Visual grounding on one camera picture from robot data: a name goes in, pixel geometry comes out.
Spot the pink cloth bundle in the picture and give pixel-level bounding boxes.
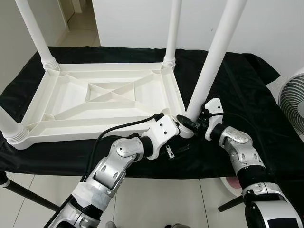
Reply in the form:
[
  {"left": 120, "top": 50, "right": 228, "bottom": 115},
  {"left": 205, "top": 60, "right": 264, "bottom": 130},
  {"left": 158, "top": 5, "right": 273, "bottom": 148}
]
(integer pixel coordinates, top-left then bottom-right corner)
[{"left": 226, "top": 177, "right": 243, "bottom": 193}]

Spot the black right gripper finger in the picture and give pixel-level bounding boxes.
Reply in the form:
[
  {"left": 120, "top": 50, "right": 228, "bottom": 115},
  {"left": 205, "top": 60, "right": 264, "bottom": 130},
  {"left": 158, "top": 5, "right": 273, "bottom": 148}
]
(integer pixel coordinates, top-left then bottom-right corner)
[{"left": 177, "top": 115, "right": 200, "bottom": 133}]

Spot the black tablecloth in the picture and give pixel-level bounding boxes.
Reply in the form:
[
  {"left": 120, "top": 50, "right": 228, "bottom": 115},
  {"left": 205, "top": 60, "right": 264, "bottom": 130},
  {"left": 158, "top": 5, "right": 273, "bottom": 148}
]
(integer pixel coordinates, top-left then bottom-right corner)
[{"left": 0, "top": 46, "right": 304, "bottom": 180}]

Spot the white round fan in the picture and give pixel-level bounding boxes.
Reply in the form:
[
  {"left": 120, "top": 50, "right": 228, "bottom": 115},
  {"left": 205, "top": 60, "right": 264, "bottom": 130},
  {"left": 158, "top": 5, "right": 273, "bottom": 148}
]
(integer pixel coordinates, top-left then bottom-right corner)
[{"left": 278, "top": 74, "right": 304, "bottom": 137}]

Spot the black metal table leg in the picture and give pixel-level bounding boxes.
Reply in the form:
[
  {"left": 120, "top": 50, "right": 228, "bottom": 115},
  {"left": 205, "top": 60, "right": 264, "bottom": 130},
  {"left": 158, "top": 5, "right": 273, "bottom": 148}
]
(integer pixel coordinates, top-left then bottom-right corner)
[
  {"left": 0, "top": 173, "right": 60, "bottom": 212},
  {"left": 218, "top": 197, "right": 245, "bottom": 212}
]

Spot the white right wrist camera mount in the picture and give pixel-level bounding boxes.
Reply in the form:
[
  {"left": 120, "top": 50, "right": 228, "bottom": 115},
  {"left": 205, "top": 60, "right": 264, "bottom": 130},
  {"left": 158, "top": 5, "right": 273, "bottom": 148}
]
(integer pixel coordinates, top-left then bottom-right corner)
[{"left": 203, "top": 98, "right": 225, "bottom": 141}]

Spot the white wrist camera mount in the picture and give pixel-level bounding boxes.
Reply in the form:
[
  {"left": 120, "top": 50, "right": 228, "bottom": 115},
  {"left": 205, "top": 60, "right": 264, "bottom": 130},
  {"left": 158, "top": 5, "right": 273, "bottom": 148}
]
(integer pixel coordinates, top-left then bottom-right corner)
[
  {"left": 203, "top": 98, "right": 225, "bottom": 141},
  {"left": 142, "top": 115, "right": 180, "bottom": 160}
]

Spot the white plastic table leg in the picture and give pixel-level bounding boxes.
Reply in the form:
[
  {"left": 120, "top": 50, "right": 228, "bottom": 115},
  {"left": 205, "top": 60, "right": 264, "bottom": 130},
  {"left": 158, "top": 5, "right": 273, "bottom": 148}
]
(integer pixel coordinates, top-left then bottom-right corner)
[
  {"left": 185, "top": 0, "right": 247, "bottom": 122},
  {"left": 163, "top": 0, "right": 182, "bottom": 67},
  {"left": 15, "top": 0, "right": 60, "bottom": 71},
  {"left": 0, "top": 107, "right": 30, "bottom": 144}
]

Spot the white plastic table top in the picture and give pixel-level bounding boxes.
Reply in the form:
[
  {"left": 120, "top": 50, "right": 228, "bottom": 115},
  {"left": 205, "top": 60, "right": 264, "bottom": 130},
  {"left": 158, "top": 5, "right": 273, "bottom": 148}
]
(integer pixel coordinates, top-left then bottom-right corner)
[{"left": 9, "top": 62, "right": 195, "bottom": 150}]

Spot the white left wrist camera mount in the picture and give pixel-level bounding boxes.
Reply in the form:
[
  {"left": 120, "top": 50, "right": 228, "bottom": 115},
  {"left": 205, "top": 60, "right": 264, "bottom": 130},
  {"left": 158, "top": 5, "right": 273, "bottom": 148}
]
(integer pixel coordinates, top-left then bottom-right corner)
[{"left": 142, "top": 115, "right": 180, "bottom": 160}]

